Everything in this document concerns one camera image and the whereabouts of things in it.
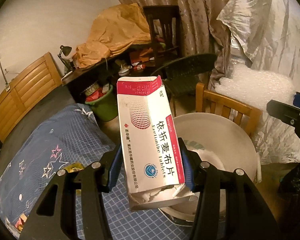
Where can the white plastic trash bucket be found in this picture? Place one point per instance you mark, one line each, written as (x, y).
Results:
(219, 141)

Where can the black desk lamp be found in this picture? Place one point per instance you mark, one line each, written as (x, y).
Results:
(64, 52)

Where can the light wooden chair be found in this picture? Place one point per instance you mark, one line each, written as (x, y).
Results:
(242, 114)

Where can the dark wooden chair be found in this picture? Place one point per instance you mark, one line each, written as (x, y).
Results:
(164, 26)

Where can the yellow snack bag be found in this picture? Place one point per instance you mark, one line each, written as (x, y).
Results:
(74, 167)

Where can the green plastic bin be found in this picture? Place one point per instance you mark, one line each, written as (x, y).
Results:
(103, 103)

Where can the white red medicine box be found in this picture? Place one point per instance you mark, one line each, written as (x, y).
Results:
(154, 169)

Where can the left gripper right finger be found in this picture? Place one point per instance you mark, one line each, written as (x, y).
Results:
(229, 206)

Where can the black mesh basket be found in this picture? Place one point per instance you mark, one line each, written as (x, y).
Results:
(180, 76)

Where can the wooden headboard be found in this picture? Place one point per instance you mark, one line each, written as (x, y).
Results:
(29, 87)

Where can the dark cluttered desk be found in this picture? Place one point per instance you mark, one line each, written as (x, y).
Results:
(105, 71)

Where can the blue grid star bedspread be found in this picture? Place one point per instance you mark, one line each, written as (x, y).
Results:
(73, 135)

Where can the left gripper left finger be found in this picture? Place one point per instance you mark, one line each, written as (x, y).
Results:
(54, 214)

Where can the silver crinkled foil sheet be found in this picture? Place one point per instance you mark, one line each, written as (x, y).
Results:
(268, 32)

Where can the crumpled brown paper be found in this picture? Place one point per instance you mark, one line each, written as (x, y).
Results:
(113, 31)

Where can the white bubble wrap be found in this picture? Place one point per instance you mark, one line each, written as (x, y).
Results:
(256, 87)

